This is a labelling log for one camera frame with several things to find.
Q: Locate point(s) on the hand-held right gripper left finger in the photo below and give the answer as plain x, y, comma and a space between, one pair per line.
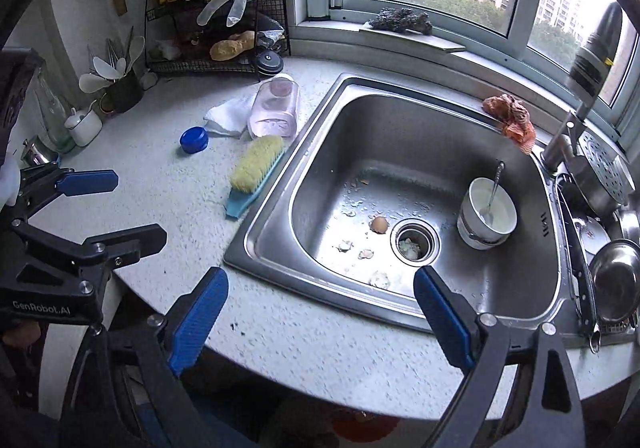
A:
197, 318

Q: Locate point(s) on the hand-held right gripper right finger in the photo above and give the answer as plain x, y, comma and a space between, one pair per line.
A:
442, 323

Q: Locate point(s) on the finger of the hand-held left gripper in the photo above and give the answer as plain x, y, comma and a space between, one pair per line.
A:
130, 239
87, 182

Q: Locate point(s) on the person's left hand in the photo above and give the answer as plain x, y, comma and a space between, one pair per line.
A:
20, 334

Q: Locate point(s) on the white ceramic jar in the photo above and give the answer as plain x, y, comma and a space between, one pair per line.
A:
87, 130

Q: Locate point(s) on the stainless steel pot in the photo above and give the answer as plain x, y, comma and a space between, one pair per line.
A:
37, 152

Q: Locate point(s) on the white jar lid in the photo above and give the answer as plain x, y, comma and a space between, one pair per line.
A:
75, 118

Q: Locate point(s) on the clear glass bottle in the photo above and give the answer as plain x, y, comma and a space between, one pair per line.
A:
52, 117

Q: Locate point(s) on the white ceramic spoon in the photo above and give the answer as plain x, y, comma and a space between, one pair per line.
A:
92, 106

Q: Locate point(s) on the sink drain strainer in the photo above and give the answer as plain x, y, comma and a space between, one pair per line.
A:
416, 242

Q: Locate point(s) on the dark green mug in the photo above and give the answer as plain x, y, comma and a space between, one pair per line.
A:
122, 95

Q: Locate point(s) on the large white spatula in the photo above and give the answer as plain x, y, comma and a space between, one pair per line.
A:
95, 82

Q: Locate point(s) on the small eggshell piece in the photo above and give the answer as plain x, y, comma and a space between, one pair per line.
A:
366, 254
345, 245

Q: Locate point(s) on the white bowl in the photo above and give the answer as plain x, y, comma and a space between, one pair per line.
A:
492, 228

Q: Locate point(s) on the blue bottle cap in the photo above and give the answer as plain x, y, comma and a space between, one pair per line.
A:
194, 140

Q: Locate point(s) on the brown eggshell half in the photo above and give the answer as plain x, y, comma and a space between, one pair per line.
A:
378, 224

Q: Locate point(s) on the red plastic container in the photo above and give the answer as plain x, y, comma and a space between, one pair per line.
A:
365, 425

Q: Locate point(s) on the white spoons and metal utensils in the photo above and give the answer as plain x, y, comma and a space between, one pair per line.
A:
114, 50

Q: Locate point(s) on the white rice paddle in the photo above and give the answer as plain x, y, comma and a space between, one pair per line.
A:
135, 50

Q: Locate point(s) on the metal spoon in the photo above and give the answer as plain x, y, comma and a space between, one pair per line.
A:
495, 188

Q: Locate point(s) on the yellow scrubbing brush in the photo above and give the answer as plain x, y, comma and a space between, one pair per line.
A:
255, 162

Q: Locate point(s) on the white crumpled cloth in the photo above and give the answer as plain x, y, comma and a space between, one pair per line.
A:
227, 117

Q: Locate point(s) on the steel pot lid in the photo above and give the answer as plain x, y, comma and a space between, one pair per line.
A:
592, 233

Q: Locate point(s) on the stainless steel bowl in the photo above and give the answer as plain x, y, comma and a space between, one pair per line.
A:
617, 280

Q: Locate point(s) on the stainless steel sink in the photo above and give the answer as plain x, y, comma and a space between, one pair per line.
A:
400, 137

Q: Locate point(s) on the purple label small bottle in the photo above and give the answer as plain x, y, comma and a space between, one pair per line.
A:
275, 107

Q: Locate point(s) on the ginger root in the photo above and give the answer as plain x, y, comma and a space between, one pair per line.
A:
230, 47

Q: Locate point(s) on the metal kitchen faucet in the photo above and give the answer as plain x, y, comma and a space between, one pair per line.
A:
560, 147

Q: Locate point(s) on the orange dishcloth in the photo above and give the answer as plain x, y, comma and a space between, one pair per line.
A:
512, 120

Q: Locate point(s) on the black round lid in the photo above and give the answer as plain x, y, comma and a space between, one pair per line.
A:
270, 62

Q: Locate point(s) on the perforated steel steamer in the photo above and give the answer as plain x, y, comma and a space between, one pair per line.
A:
602, 167

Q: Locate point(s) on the steel wool scourer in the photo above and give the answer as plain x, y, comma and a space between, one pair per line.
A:
400, 21

